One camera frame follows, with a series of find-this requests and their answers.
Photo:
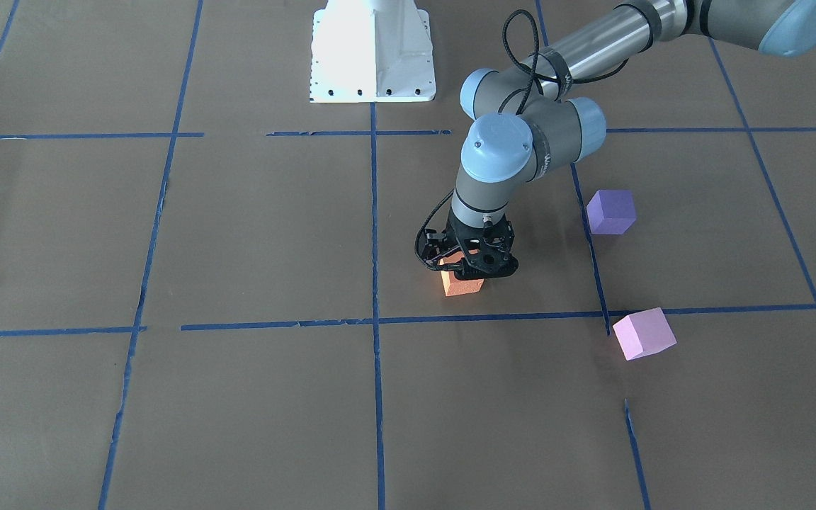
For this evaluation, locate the orange foam block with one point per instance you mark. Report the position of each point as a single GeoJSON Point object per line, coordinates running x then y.
{"type": "Point", "coordinates": [451, 285]}

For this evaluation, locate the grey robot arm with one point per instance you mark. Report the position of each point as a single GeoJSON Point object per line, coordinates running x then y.
{"type": "Point", "coordinates": [525, 124]}

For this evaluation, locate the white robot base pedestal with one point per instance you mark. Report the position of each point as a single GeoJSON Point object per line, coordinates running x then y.
{"type": "Point", "coordinates": [371, 52]}

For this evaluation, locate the pink foam block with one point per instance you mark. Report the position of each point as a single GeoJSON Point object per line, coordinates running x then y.
{"type": "Point", "coordinates": [644, 333]}

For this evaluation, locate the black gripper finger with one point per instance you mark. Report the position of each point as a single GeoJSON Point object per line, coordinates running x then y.
{"type": "Point", "coordinates": [441, 251]}

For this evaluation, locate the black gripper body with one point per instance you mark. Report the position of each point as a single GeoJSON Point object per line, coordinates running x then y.
{"type": "Point", "coordinates": [438, 249]}

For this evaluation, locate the purple foam block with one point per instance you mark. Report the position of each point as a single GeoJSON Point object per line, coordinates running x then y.
{"type": "Point", "coordinates": [611, 212]}

